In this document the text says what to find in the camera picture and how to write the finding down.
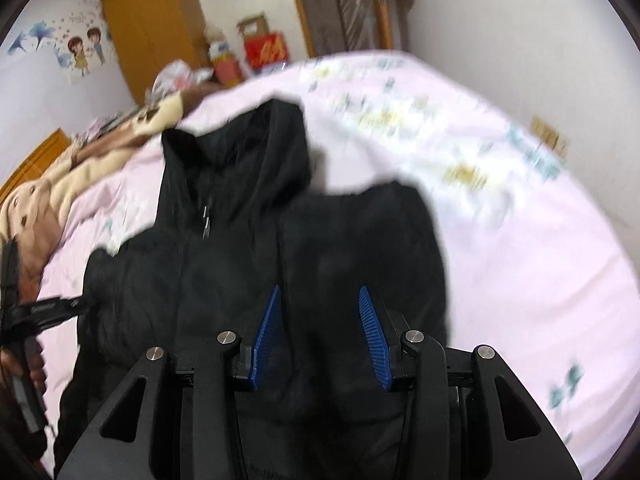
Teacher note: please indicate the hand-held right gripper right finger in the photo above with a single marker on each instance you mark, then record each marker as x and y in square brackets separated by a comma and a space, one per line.
[375, 342]

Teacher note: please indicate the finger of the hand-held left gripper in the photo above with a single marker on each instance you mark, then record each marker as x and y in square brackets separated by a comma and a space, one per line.
[50, 307]

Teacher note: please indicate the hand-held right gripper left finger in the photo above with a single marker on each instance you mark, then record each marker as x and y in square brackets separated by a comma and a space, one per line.
[267, 332]

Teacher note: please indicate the black padded jacket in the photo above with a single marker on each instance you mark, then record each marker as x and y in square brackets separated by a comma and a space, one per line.
[225, 260]

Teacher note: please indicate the person's left hand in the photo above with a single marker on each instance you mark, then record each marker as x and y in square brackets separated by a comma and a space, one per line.
[36, 372]

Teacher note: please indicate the brown dog-print blanket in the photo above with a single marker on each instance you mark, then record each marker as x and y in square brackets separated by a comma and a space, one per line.
[50, 195]

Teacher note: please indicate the wooden headboard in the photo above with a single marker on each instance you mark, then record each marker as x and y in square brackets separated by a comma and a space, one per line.
[35, 160]

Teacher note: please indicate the pink floral quilt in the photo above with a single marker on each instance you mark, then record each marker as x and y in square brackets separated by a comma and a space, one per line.
[500, 260]

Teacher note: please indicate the red container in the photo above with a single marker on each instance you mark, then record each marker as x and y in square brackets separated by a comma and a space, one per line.
[227, 71]

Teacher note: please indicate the white plastic bag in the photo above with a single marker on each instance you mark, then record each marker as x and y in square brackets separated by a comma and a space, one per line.
[180, 76]

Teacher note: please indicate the red gift box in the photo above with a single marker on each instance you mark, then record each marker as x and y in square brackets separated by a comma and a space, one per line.
[267, 50]

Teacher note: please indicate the wooden wardrobe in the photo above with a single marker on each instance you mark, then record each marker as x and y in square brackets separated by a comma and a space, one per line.
[155, 25]

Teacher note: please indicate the cardboard box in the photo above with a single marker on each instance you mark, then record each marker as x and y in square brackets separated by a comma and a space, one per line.
[252, 26]

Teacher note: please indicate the doorway mesh curtain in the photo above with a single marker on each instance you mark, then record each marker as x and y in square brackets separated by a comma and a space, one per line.
[340, 5]

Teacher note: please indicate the cartoon wall sticker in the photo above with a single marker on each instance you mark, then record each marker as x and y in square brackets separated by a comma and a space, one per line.
[82, 50]

